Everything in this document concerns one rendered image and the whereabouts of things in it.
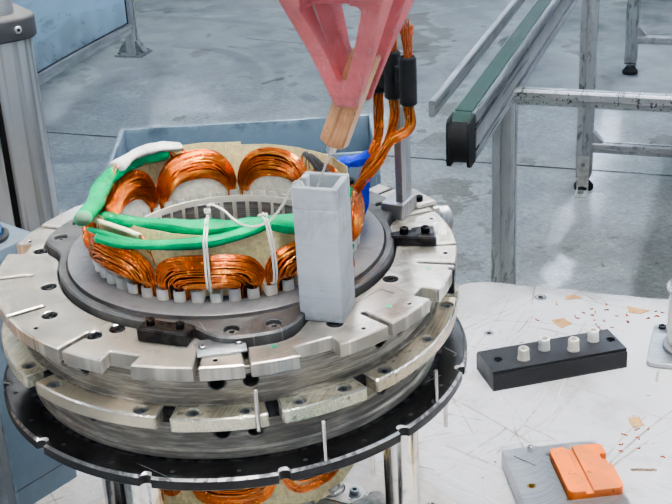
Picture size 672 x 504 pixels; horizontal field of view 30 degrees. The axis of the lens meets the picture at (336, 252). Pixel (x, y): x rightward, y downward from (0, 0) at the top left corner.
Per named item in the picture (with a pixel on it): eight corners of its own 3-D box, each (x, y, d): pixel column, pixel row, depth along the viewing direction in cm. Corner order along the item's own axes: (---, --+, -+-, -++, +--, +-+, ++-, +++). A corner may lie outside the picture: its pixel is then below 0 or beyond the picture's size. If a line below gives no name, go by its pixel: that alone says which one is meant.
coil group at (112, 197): (125, 246, 88) (118, 191, 86) (103, 244, 88) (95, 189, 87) (163, 213, 93) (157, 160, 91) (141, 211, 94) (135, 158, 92)
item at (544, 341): (606, 347, 132) (606, 336, 132) (520, 363, 130) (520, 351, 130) (596, 337, 134) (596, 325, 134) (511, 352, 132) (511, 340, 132)
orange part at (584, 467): (624, 496, 110) (625, 486, 109) (569, 502, 109) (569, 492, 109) (600, 451, 116) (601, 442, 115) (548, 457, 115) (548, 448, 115)
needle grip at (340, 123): (348, 153, 73) (382, 60, 70) (319, 144, 72) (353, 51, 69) (347, 140, 74) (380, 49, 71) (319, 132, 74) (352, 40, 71)
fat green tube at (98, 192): (92, 240, 79) (88, 212, 79) (38, 235, 81) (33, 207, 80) (188, 159, 92) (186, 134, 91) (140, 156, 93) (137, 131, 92)
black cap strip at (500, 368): (626, 367, 132) (627, 349, 131) (493, 391, 129) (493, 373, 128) (606, 345, 137) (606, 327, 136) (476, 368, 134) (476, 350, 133)
